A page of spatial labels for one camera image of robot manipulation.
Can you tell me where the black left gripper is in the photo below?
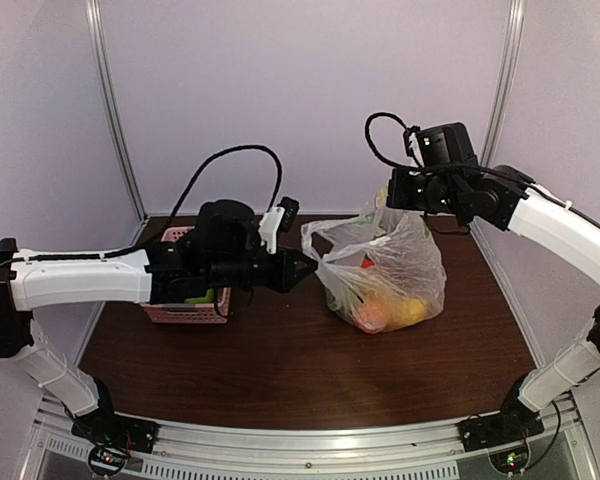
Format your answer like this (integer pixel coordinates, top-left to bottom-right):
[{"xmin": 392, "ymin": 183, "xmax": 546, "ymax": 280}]
[{"xmin": 205, "ymin": 243, "xmax": 318, "ymax": 292}]

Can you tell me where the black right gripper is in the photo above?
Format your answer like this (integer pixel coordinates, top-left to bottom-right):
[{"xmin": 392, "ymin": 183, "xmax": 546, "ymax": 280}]
[{"xmin": 387, "ymin": 167, "xmax": 463, "ymax": 216}]

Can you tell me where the clear plastic bag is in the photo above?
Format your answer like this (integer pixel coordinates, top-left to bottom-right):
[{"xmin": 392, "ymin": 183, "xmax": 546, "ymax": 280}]
[{"xmin": 301, "ymin": 187, "xmax": 447, "ymax": 330}]

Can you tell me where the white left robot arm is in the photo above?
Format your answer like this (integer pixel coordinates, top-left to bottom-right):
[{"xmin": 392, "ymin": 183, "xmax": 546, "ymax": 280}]
[{"xmin": 0, "ymin": 198, "xmax": 318, "ymax": 444}]

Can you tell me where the green fruit in bag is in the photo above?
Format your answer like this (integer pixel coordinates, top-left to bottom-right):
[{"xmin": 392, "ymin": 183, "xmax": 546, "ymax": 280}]
[{"xmin": 326, "ymin": 291, "xmax": 349, "ymax": 315}]

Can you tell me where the orange fruit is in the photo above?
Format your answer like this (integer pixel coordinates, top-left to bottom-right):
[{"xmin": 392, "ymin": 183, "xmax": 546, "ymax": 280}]
[{"xmin": 354, "ymin": 299, "xmax": 392, "ymax": 334}]

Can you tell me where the green bumpy fruit front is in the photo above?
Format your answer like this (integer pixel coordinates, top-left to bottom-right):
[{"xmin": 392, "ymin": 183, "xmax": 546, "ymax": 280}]
[{"xmin": 184, "ymin": 289, "xmax": 215, "ymax": 305}]

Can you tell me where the pink perforated plastic basket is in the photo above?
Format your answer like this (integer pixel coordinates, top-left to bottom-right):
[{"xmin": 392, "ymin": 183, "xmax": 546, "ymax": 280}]
[{"xmin": 144, "ymin": 225, "xmax": 231, "ymax": 326}]

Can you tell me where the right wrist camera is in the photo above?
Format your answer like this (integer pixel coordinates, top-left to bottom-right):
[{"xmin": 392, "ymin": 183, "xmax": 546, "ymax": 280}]
[{"xmin": 403, "ymin": 125, "xmax": 422, "ymax": 164}]

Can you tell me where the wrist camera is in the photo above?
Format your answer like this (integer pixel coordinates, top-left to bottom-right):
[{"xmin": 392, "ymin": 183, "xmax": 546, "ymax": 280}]
[
  {"xmin": 403, "ymin": 125, "xmax": 422, "ymax": 164},
  {"xmin": 258, "ymin": 197, "xmax": 300, "ymax": 255}
]

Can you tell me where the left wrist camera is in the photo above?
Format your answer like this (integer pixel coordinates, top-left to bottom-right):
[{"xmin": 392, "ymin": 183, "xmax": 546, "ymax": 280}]
[{"xmin": 258, "ymin": 197, "xmax": 300, "ymax": 255}]

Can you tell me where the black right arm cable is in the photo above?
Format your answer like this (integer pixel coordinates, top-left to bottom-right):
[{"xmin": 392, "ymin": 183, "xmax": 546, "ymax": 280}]
[{"xmin": 363, "ymin": 112, "xmax": 421, "ymax": 174}]

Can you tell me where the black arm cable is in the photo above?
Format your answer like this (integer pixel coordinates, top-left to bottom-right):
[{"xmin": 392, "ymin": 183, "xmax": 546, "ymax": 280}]
[
  {"xmin": 363, "ymin": 112, "xmax": 421, "ymax": 174},
  {"xmin": 0, "ymin": 144, "xmax": 285, "ymax": 281}
]

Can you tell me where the aluminium corner post right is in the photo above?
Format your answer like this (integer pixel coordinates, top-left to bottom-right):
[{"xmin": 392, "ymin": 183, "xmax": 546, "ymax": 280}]
[{"xmin": 478, "ymin": 0, "xmax": 526, "ymax": 168}]

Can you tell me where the aluminium corner post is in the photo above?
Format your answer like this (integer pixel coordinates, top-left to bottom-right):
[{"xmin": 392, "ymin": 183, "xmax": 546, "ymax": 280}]
[
  {"xmin": 85, "ymin": 0, "xmax": 147, "ymax": 222},
  {"xmin": 478, "ymin": 0, "xmax": 526, "ymax": 168}
]

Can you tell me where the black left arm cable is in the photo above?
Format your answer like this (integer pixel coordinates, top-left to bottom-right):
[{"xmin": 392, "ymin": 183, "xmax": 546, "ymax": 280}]
[{"xmin": 0, "ymin": 144, "xmax": 285, "ymax": 281}]

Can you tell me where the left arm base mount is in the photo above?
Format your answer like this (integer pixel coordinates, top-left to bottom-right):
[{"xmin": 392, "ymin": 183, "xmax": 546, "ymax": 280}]
[{"xmin": 71, "ymin": 414, "xmax": 159, "ymax": 478}]

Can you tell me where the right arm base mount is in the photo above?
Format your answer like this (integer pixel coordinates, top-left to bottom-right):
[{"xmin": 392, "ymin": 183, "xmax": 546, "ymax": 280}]
[{"xmin": 457, "ymin": 413, "xmax": 545, "ymax": 477}]

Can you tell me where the aluminium corner post left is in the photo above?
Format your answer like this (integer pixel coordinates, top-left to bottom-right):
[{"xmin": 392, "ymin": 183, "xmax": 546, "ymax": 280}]
[{"xmin": 85, "ymin": 0, "xmax": 147, "ymax": 222}]

